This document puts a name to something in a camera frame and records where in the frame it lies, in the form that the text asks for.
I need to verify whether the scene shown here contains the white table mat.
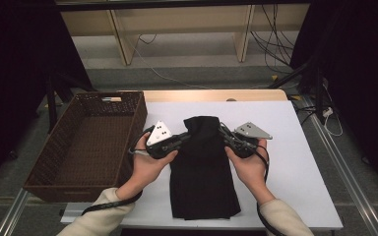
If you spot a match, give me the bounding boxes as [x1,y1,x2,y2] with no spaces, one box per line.
[60,100,344,230]

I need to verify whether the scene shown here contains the person's left hand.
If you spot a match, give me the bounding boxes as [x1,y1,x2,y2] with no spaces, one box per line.
[116,134,179,201]

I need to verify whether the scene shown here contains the long white floor cable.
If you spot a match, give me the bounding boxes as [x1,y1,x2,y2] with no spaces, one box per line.
[124,32,211,90]

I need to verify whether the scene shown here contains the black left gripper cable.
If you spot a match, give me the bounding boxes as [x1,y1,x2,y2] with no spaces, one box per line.
[82,125,156,216]

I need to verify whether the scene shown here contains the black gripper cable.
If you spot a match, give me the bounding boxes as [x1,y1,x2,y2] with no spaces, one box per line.
[255,144,288,236]
[82,125,156,216]

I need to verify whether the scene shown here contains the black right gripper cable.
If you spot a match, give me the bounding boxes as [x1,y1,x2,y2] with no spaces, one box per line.
[255,144,288,236]

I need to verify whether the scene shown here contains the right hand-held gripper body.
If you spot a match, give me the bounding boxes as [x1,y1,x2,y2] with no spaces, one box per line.
[229,121,274,159]

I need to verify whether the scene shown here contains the brown woven basket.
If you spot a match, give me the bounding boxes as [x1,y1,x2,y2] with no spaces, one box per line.
[23,90,149,204]

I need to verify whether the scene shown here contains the black floor cable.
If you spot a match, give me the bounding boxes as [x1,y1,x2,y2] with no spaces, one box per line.
[294,103,324,126]

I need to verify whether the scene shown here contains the metal floor rail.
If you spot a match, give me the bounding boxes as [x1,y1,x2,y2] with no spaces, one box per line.
[0,188,31,236]
[303,96,378,236]

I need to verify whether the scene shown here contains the black metal stand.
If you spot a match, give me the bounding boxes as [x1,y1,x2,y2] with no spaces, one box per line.
[43,73,96,134]

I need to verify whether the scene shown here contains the person's right hand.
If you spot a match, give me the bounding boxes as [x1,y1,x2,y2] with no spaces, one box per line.
[224,139,277,205]

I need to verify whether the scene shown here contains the black curtain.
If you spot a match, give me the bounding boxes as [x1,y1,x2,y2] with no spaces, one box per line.
[289,0,378,201]
[0,0,95,195]

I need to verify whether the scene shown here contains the black pants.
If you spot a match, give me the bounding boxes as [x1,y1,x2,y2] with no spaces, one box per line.
[168,115,242,220]

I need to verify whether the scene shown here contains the black tripod stand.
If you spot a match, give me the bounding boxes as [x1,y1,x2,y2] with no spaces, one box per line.
[268,58,329,126]

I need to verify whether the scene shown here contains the white adapter cable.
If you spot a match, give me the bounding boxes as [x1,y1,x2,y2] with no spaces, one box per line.
[323,114,345,138]

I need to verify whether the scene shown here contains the short black cable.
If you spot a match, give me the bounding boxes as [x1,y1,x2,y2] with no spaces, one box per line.
[138,33,158,45]

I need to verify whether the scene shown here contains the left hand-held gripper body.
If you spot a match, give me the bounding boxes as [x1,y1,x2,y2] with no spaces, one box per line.
[146,120,180,160]

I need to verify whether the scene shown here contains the bundle of black cables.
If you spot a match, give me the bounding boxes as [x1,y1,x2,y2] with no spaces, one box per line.
[250,3,296,75]

